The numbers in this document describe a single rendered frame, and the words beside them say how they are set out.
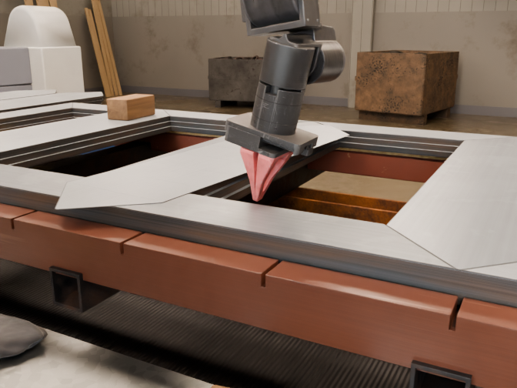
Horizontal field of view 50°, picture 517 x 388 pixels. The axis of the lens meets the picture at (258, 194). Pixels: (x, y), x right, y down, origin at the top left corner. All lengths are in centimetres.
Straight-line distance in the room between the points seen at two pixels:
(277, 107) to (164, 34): 924
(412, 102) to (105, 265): 618
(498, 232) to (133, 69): 986
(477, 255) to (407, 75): 619
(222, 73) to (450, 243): 756
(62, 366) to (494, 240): 50
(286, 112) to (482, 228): 25
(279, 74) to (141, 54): 957
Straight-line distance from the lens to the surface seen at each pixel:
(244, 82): 799
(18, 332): 76
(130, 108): 138
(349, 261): 56
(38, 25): 614
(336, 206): 113
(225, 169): 87
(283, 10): 65
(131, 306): 112
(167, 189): 76
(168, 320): 105
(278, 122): 66
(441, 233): 62
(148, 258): 63
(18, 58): 450
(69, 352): 74
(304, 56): 65
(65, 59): 625
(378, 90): 690
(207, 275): 59
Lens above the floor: 106
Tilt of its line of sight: 16 degrees down
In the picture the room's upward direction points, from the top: straight up
